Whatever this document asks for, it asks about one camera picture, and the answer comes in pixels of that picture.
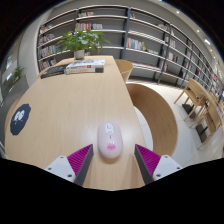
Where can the grey bookshelf unit with books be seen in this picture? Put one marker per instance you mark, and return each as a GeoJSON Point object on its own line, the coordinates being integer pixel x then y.
{"type": "Point", "coordinates": [143, 33]}

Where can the ceiling lights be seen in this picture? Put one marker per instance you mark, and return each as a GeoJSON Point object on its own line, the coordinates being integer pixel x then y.
{"type": "Point", "coordinates": [207, 41]}

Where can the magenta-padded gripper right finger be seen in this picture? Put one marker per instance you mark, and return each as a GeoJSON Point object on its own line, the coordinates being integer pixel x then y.
{"type": "Point", "coordinates": [166, 165]}

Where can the dark cloud-shaped mouse pad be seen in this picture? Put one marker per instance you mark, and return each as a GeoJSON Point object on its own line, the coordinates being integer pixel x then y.
{"type": "Point", "coordinates": [20, 119]}

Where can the small green floor plant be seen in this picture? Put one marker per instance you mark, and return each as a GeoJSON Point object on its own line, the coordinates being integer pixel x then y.
{"type": "Point", "coordinates": [17, 72]}

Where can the black book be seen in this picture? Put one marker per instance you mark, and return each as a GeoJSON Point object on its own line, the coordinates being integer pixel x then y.
{"type": "Point", "coordinates": [53, 71]}

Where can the green potted plant white pot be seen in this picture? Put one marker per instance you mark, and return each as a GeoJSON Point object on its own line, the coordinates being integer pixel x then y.
{"type": "Point", "coordinates": [80, 41]}

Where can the wooden tables and chairs group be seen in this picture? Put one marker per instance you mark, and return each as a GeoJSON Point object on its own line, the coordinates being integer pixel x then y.
{"type": "Point", "coordinates": [200, 100]}

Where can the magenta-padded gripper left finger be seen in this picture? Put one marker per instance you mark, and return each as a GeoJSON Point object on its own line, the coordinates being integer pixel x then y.
{"type": "Point", "coordinates": [60, 165]}

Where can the white book red spine lettering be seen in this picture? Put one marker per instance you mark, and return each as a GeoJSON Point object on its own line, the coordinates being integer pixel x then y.
{"type": "Point", "coordinates": [83, 70]}

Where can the pale pink computer mouse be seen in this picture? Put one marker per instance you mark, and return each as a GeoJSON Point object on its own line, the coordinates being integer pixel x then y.
{"type": "Point", "coordinates": [110, 140]}

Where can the curved wooden chair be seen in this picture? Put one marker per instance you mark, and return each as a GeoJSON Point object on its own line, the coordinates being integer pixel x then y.
{"type": "Point", "coordinates": [124, 68]}
{"type": "Point", "coordinates": [156, 116]}

